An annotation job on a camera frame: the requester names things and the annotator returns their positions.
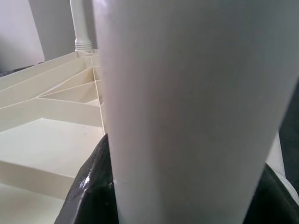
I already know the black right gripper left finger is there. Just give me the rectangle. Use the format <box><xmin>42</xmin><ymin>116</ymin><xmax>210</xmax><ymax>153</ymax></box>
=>
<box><xmin>55</xmin><ymin>134</ymin><xmax>120</xmax><ymax>224</ymax></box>

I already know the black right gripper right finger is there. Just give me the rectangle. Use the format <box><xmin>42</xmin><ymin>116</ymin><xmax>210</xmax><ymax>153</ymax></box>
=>
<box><xmin>242</xmin><ymin>163</ymin><xmax>299</xmax><ymax>224</ymax></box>

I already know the white plastic table top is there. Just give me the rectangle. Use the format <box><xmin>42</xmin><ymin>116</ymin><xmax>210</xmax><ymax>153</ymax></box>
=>
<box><xmin>0</xmin><ymin>48</ymin><xmax>110</xmax><ymax>224</ymax></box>

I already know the black table cloth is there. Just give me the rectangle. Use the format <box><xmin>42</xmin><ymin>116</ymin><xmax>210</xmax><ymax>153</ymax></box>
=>
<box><xmin>0</xmin><ymin>63</ymin><xmax>299</xmax><ymax>194</ymax></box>

